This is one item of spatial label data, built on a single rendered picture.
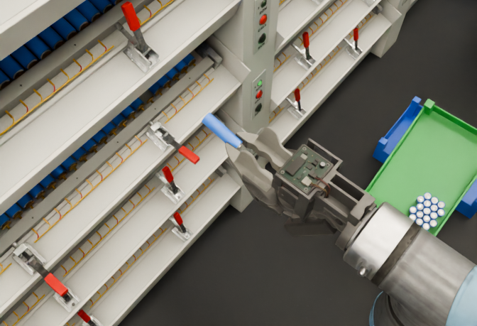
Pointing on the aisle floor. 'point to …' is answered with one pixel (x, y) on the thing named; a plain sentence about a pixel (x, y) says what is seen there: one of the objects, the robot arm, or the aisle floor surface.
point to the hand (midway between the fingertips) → (238, 147)
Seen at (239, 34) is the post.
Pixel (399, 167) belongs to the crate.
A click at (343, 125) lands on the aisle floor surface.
